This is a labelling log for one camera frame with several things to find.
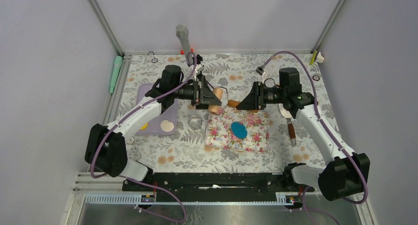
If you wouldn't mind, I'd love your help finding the floral cutting board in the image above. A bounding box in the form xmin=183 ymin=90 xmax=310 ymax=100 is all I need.
xmin=205 ymin=108 xmax=270 ymax=153

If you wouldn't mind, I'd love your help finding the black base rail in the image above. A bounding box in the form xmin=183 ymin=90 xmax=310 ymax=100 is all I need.
xmin=122 ymin=172 xmax=306 ymax=203

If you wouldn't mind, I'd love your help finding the purple cable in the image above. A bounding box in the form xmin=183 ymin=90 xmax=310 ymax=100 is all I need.
xmin=90 ymin=52 xmax=198 ymax=223
xmin=261 ymin=51 xmax=369 ymax=225

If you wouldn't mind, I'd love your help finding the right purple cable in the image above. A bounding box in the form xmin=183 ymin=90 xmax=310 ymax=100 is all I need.
xmin=261 ymin=51 xmax=369 ymax=225

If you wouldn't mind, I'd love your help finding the white clip in corner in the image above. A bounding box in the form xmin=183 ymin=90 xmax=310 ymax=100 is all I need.
xmin=315 ymin=52 xmax=325 ymax=63

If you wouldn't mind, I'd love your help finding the metal scraper wooden handle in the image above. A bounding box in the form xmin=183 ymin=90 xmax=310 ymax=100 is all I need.
xmin=278 ymin=104 xmax=297 ymax=147

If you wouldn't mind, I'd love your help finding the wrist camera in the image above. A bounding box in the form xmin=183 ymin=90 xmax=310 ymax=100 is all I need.
xmin=193 ymin=64 xmax=204 ymax=79
xmin=255 ymin=66 xmax=268 ymax=78

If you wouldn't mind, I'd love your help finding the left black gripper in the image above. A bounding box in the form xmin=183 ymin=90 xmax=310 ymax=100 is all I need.
xmin=173 ymin=76 xmax=222 ymax=111

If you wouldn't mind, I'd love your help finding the yellow dough disc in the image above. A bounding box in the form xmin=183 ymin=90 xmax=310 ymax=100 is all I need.
xmin=140 ymin=123 xmax=148 ymax=130

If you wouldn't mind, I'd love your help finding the floral tablecloth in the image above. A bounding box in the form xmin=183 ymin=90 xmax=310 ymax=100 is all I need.
xmin=117 ymin=54 xmax=338 ymax=173

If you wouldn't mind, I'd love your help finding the black microphone tripod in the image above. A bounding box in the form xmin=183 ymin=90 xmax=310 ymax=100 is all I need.
xmin=191 ymin=54 xmax=213 ymax=92

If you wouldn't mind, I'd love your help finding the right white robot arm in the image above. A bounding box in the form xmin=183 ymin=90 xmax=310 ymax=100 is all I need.
xmin=236 ymin=68 xmax=370 ymax=203

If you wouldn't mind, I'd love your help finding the red clip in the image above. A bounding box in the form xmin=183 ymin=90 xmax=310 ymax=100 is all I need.
xmin=180 ymin=48 xmax=194 ymax=55

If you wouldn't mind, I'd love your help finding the wooden rolling pin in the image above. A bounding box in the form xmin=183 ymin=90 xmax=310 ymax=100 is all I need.
xmin=208 ymin=87 xmax=240 ymax=114

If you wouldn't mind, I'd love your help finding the beige dough disc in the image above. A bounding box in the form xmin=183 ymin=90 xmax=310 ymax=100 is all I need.
xmin=160 ymin=120 xmax=174 ymax=132

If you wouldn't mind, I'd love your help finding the purple tray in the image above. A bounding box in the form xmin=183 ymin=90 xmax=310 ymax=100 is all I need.
xmin=135 ymin=99 xmax=178 ymax=136

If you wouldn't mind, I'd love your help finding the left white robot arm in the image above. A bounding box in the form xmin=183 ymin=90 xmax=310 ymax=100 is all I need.
xmin=85 ymin=65 xmax=222 ymax=191

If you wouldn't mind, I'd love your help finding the green marker pen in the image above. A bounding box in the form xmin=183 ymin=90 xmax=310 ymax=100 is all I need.
xmin=109 ymin=56 xmax=123 ymax=94

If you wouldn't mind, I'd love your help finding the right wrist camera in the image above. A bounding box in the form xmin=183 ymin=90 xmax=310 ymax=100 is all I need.
xmin=255 ymin=66 xmax=268 ymax=78

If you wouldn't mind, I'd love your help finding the blue dough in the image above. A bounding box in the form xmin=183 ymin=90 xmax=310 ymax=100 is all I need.
xmin=231 ymin=121 xmax=248 ymax=139

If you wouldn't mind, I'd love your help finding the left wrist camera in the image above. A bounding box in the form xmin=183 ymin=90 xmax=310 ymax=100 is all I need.
xmin=193 ymin=64 xmax=204 ymax=79

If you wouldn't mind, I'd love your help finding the grey microphone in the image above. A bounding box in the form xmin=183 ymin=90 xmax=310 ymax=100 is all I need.
xmin=175 ymin=24 xmax=193 ymax=66

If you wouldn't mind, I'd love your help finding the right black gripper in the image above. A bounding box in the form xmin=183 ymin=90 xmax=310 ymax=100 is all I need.
xmin=237 ymin=81 xmax=287 ymax=111

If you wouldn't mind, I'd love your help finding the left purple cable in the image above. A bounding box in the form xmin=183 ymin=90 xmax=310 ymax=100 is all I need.
xmin=90 ymin=52 xmax=198 ymax=223

